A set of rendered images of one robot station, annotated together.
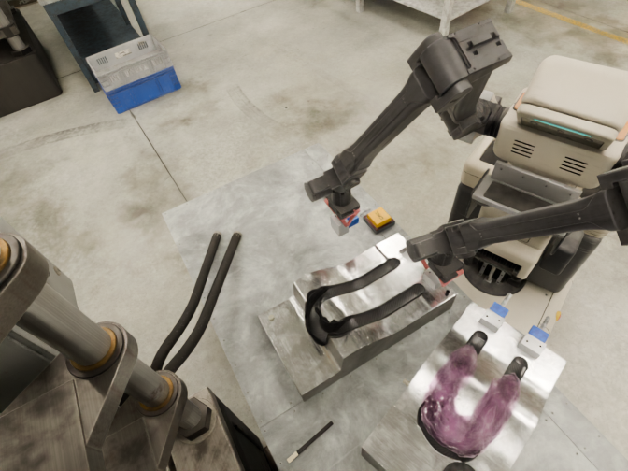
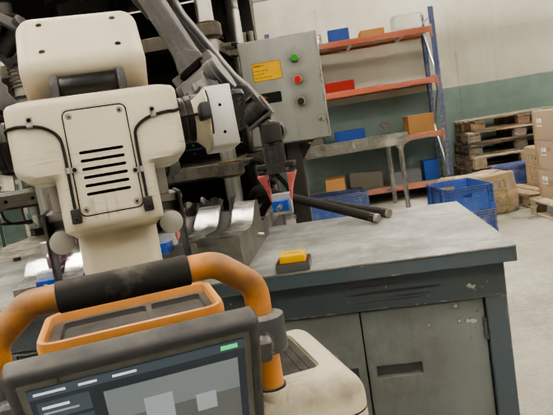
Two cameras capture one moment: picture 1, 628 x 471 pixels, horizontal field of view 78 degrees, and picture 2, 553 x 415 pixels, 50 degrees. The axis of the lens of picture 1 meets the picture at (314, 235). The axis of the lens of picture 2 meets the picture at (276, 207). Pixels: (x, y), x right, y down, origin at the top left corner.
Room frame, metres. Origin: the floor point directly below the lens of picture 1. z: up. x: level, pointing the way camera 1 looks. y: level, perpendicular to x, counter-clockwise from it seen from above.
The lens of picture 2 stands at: (1.56, -1.44, 1.13)
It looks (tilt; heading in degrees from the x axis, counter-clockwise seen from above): 7 degrees down; 121
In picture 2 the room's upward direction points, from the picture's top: 9 degrees counter-clockwise
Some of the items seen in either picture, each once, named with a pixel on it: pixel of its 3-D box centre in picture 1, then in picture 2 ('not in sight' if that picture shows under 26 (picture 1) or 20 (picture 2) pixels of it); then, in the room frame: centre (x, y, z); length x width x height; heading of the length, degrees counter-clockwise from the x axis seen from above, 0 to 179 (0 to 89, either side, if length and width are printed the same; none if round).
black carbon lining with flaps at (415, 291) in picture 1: (362, 297); (203, 217); (0.51, -0.11, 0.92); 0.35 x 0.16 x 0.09; 114
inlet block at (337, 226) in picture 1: (352, 217); (281, 205); (0.78, -0.13, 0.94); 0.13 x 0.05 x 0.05; 114
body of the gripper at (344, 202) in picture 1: (341, 193); (274, 156); (0.76, -0.09, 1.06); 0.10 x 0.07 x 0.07; 24
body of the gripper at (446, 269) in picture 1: (442, 253); not in sight; (0.55, -0.32, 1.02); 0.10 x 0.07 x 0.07; 23
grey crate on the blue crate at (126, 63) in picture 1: (130, 62); not in sight; (3.37, 1.34, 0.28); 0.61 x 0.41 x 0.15; 117
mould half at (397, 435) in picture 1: (468, 404); (81, 260); (0.22, -0.31, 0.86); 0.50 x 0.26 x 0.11; 131
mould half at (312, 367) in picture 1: (355, 306); (211, 233); (0.51, -0.09, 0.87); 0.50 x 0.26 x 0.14; 114
